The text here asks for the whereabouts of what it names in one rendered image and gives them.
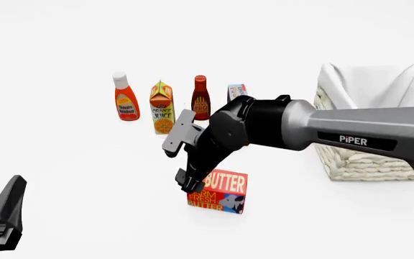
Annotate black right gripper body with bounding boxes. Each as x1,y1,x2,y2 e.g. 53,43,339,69
184,147,218,185

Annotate tomato ketchup bottle white cap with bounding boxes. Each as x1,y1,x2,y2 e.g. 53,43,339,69
111,71,141,122

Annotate red butter box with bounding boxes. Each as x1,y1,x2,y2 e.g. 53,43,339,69
186,168,249,216

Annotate orange juice carton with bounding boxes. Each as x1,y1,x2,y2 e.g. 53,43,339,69
149,79,176,135

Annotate pale blue pudding box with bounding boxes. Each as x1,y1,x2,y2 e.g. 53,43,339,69
226,83,249,104

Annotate dark red BBQ sauce bottle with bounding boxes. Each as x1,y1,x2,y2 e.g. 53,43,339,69
190,74,212,121

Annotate cream woven basket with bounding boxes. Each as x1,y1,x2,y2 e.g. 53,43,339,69
312,85,414,183

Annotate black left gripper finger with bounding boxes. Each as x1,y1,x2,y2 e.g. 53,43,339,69
0,174,28,233

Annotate white cloth basket liner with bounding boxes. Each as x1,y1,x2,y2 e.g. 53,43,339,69
316,62,414,110

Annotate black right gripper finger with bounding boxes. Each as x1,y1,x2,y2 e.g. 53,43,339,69
185,178,206,194
174,168,190,190

